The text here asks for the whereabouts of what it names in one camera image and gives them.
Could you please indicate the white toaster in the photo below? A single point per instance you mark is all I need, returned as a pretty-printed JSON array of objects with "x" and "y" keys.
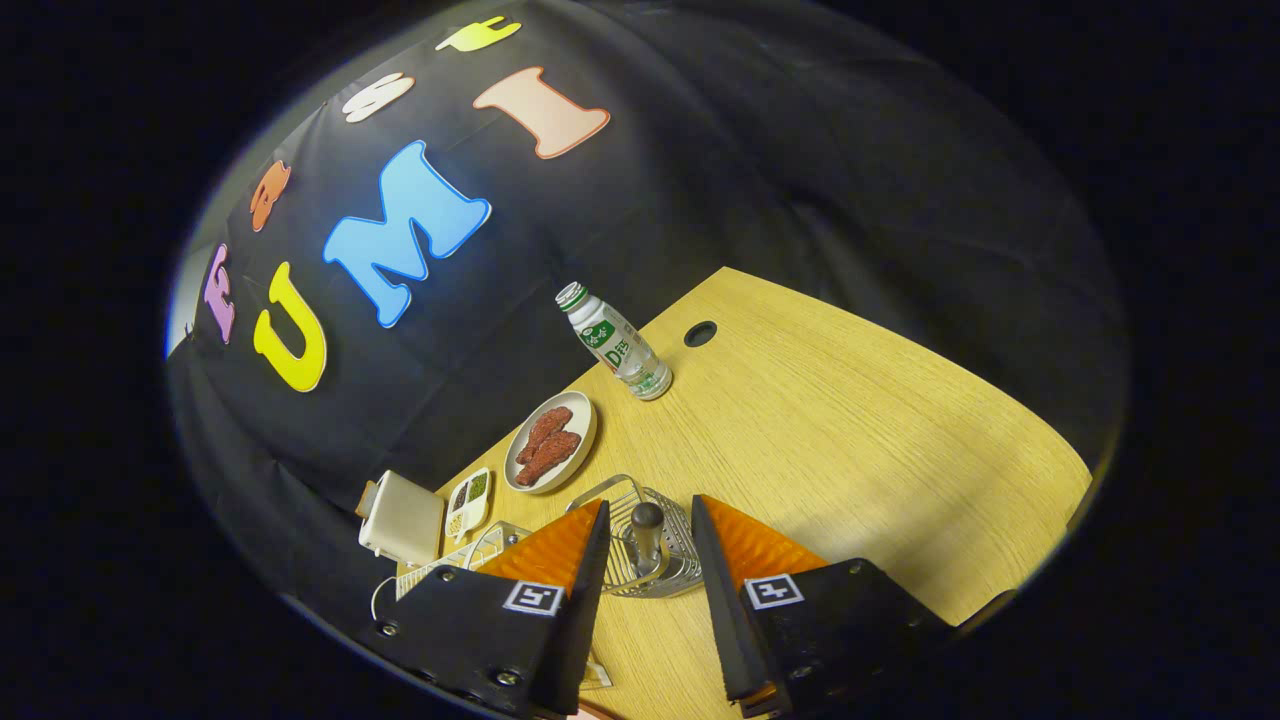
[{"x": 405, "y": 520}]

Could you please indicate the beige plate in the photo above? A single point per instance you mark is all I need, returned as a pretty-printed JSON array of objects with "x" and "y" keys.
[{"x": 583, "y": 425}]

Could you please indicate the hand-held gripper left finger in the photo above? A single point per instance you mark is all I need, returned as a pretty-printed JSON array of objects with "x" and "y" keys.
[{"x": 585, "y": 600}]

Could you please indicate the red meat piece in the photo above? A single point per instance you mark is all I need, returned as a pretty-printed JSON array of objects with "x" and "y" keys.
[
  {"x": 550, "y": 458},
  {"x": 545, "y": 432}
]

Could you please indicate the brown bread slice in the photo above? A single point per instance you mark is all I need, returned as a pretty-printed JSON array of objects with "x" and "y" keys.
[{"x": 366, "y": 500}]

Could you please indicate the white divided bean dish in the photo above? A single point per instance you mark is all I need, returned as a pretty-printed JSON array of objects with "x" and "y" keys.
[{"x": 470, "y": 505}]

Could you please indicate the white drink bottle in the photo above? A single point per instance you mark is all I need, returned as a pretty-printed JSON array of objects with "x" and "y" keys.
[{"x": 615, "y": 345}]

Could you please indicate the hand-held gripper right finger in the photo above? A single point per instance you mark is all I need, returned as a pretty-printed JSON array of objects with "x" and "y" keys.
[{"x": 720, "y": 600}]

